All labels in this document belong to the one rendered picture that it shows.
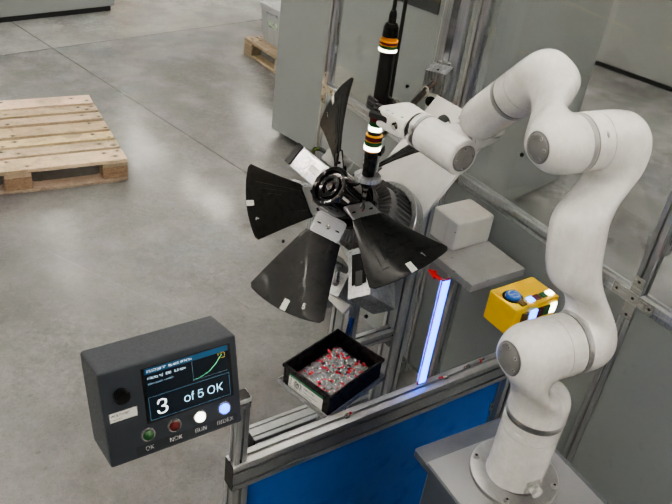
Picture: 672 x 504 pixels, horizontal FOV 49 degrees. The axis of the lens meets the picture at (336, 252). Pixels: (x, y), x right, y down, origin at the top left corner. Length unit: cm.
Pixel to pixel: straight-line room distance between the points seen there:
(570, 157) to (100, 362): 86
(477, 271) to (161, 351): 132
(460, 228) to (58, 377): 172
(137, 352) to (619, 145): 90
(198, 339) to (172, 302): 215
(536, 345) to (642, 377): 106
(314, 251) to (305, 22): 291
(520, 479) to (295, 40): 369
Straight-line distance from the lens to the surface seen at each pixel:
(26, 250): 396
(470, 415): 220
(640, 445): 249
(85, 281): 370
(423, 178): 220
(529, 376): 136
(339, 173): 199
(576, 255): 132
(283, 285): 199
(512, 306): 193
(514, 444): 155
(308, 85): 482
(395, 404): 188
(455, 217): 248
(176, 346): 137
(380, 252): 184
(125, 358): 136
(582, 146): 123
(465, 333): 289
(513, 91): 139
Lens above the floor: 215
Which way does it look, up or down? 33 degrees down
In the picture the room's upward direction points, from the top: 8 degrees clockwise
